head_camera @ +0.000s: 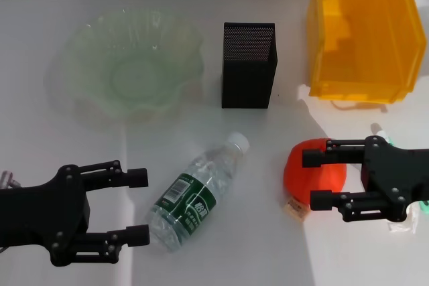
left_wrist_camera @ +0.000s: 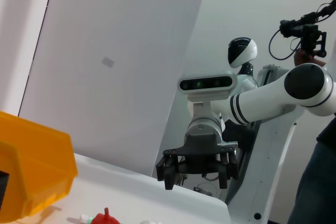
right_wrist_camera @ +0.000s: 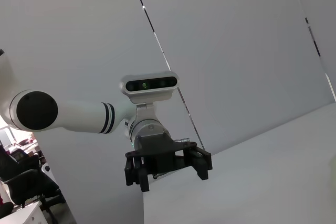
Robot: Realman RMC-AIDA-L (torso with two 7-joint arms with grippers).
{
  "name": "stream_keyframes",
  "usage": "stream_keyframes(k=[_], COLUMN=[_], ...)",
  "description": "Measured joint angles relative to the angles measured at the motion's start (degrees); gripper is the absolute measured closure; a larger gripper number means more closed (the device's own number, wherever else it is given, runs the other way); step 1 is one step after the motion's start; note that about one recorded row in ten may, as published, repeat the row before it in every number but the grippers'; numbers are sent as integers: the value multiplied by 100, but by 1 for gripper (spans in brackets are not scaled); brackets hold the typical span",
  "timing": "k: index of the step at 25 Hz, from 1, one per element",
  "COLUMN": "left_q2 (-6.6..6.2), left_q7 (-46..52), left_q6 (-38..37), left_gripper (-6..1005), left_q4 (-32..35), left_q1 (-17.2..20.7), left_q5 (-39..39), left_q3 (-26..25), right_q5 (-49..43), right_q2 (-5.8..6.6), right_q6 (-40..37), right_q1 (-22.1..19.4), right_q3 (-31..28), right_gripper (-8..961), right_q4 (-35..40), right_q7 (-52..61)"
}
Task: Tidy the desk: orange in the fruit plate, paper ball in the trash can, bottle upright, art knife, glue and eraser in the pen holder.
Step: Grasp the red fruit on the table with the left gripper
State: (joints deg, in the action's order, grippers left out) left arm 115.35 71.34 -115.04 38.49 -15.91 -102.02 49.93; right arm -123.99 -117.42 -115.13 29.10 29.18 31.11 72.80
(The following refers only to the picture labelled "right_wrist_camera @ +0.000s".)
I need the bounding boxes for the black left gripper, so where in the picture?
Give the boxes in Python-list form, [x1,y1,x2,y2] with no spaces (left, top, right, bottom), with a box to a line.
[124,132,213,193]

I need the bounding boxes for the cluttered office desk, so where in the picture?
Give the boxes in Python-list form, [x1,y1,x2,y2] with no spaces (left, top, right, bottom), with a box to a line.
[0,126,40,156]

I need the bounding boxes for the white drawer cabinet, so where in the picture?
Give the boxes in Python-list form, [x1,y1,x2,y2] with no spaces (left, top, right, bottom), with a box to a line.
[0,199,53,224]

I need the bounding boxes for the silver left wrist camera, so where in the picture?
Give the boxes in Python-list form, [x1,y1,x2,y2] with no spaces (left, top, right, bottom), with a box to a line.
[120,71,179,125]

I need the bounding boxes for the black office chair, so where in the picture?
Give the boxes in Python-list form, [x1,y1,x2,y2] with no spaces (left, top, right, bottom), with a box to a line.
[0,145,67,216]

